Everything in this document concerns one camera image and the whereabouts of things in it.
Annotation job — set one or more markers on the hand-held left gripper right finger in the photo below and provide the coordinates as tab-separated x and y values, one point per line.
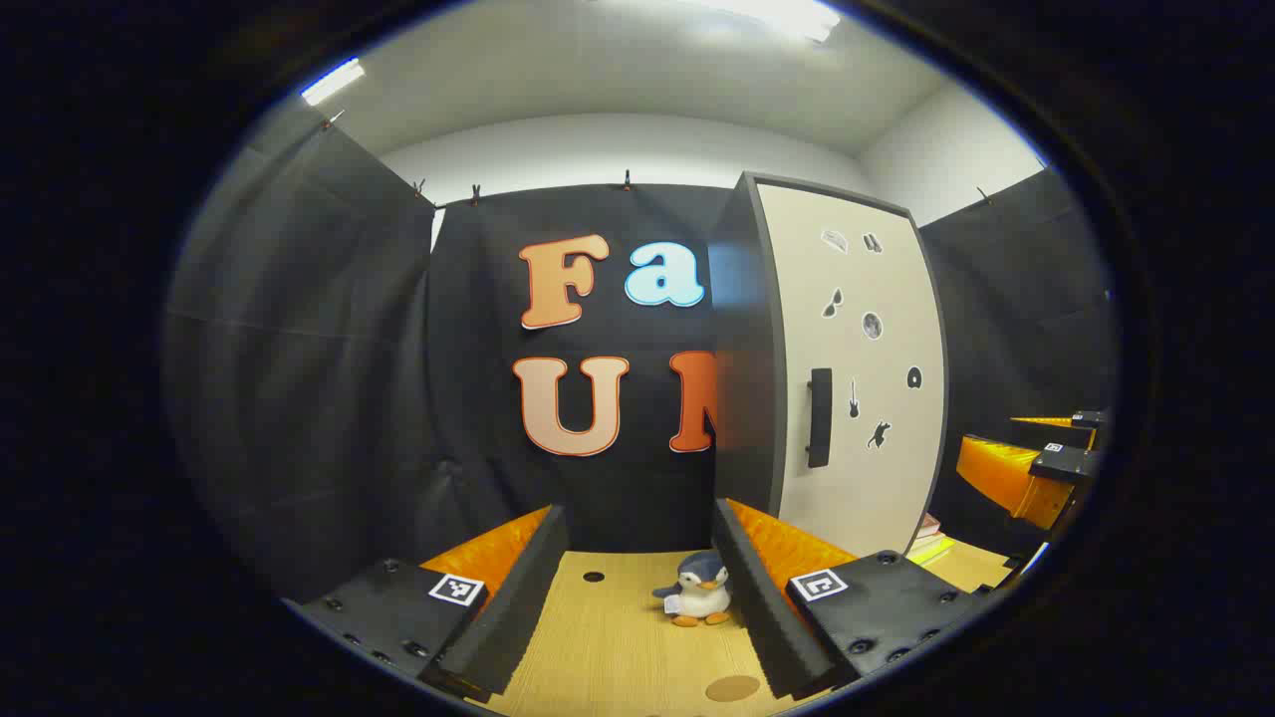
757	617

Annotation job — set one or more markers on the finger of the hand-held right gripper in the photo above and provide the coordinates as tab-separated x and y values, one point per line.
996	473
1086	420

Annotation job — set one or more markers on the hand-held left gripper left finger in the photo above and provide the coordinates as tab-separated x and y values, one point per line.
518	607

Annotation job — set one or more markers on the white cabinet door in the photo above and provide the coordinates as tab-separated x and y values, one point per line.
877	478

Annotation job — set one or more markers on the grey cabinet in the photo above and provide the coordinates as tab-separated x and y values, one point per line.
742	398

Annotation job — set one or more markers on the plush penguin toy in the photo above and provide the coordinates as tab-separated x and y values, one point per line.
702	588

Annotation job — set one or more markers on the white flat object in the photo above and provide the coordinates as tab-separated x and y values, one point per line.
1034	560

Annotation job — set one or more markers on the yellow book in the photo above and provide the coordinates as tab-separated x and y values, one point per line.
931	548

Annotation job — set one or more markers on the black backdrop cloth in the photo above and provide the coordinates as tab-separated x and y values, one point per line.
349	349

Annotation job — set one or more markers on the row of backdrop clips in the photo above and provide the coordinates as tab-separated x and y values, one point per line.
476	192

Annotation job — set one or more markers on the large ceiling light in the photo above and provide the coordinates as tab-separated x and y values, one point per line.
787	15

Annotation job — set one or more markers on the small ceiling light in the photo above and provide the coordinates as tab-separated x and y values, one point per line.
334	82

